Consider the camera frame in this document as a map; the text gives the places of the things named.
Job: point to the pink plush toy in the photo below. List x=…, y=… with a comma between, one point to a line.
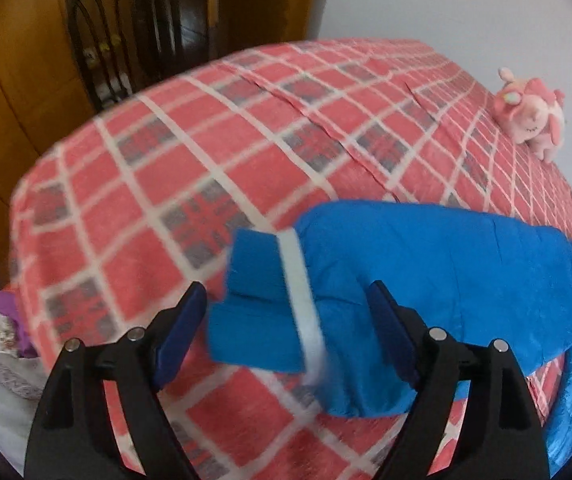
x=533, y=110

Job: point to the purple cloth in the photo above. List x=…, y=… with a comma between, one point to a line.
x=13, y=312

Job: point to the red plaid blanket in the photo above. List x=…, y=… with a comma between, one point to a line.
x=176, y=170

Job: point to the dark wooden chair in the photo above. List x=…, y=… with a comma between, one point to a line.
x=111, y=50

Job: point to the blue padded jacket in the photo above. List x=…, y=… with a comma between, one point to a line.
x=440, y=280

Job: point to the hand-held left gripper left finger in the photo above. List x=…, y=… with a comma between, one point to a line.
x=186, y=327

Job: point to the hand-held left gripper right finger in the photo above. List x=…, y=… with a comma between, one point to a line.
x=390, y=330

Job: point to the wooden wardrobe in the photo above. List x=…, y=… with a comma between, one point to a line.
x=11, y=100
x=261, y=5

